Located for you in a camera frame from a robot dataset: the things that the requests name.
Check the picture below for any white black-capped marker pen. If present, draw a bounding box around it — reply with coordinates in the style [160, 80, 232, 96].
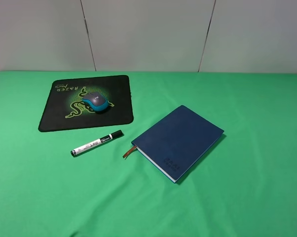
[70, 130, 124, 157]

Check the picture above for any grey and blue computer mouse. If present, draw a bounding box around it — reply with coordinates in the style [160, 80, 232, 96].
[82, 92, 109, 112]

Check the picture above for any dark blue notebook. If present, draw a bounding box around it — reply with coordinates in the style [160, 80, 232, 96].
[123, 105, 224, 183]

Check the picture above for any black green-logo mouse pad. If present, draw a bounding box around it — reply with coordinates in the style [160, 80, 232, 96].
[38, 75, 133, 132]

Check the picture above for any green tablecloth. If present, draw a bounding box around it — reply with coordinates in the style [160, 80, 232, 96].
[0, 72, 297, 237]

